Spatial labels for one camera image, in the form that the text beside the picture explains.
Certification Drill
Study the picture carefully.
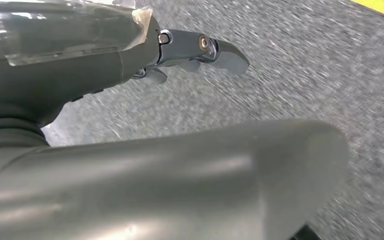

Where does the black robot foot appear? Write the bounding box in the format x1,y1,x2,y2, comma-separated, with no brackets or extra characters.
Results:
290,225,323,240

